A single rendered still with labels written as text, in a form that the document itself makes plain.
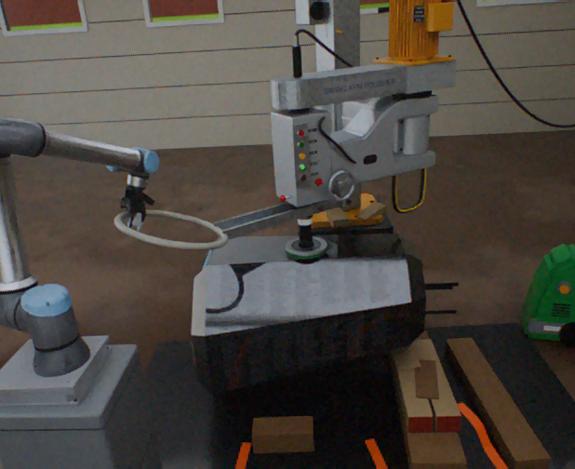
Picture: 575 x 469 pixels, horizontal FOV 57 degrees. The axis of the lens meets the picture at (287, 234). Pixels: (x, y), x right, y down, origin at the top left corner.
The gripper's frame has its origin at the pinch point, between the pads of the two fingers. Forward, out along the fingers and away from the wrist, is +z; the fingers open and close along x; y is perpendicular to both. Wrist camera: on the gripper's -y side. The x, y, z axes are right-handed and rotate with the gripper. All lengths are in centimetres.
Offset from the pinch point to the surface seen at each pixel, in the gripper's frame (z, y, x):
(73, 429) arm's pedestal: 46, 67, 53
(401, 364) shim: 50, -91, 115
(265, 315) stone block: 30, -34, 59
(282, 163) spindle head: -42, -41, 46
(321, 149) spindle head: -52, -45, 62
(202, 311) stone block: 36, -22, 30
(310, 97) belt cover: -74, -35, 56
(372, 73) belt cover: -90, -61, 71
